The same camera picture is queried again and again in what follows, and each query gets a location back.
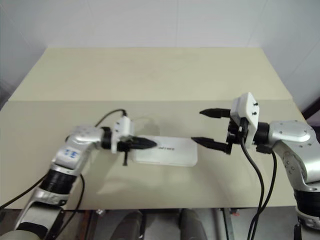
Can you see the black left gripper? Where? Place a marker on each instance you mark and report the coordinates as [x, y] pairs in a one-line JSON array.
[[125, 145]]

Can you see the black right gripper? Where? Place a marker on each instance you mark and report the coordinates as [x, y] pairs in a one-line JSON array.
[[237, 132]]

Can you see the white plastic pencil case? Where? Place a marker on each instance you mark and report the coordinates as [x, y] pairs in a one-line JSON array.
[[180, 155]]

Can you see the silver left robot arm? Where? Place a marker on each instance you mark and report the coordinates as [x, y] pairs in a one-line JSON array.
[[80, 137]]

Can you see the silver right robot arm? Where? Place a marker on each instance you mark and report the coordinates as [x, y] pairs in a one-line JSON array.
[[292, 132]]

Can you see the dark rounded shape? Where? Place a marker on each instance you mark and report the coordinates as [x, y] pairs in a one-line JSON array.
[[132, 225]]

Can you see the metal table leg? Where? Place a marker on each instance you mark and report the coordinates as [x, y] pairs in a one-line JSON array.
[[229, 225]]

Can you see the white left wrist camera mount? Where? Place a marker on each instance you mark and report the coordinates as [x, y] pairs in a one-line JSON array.
[[122, 126]]

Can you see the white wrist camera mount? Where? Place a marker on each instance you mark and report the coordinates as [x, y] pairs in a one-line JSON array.
[[246, 107], [122, 126]]

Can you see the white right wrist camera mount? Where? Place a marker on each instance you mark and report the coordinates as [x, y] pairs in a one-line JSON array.
[[246, 107]]

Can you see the small silver bracket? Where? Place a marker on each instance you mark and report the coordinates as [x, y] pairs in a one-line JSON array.
[[100, 212]]

